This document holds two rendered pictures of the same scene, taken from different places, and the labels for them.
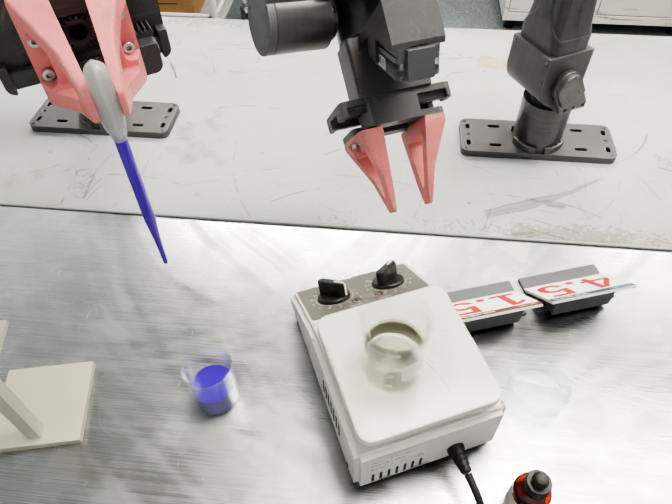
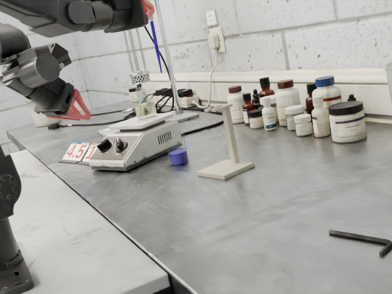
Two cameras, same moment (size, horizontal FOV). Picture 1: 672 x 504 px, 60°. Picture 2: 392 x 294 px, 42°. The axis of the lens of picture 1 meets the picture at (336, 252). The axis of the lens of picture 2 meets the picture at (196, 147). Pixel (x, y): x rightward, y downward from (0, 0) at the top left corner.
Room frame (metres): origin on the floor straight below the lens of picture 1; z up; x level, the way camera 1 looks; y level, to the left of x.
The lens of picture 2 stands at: (0.77, 1.05, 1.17)
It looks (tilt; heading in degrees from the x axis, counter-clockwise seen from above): 13 degrees down; 239
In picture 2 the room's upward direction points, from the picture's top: 11 degrees counter-clockwise
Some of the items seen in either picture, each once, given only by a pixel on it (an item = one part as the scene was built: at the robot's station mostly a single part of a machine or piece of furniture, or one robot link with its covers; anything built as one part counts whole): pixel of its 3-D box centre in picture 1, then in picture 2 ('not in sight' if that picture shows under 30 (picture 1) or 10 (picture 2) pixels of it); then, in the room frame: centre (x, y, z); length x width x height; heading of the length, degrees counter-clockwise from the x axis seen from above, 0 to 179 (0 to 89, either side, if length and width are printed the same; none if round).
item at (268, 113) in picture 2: not in sight; (268, 114); (-0.02, 0.11, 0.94); 0.03 x 0.03 x 0.08
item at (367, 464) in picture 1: (390, 359); (137, 141); (0.27, -0.05, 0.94); 0.22 x 0.13 x 0.08; 17
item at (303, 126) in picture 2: not in sight; (303, 125); (-0.01, 0.24, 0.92); 0.04 x 0.04 x 0.04
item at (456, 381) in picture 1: (404, 358); (141, 121); (0.24, -0.05, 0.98); 0.12 x 0.12 x 0.01; 17
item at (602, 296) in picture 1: (574, 283); (74, 152); (0.36, -0.25, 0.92); 0.09 x 0.06 x 0.04; 102
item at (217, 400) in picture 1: (212, 381); (177, 149); (0.25, 0.11, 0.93); 0.04 x 0.04 x 0.06
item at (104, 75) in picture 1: (111, 99); not in sight; (0.25, 0.11, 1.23); 0.01 x 0.01 x 0.04; 26
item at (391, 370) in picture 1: (390, 342); (144, 104); (0.23, -0.04, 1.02); 0.06 x 0.05 x 0.08; 57
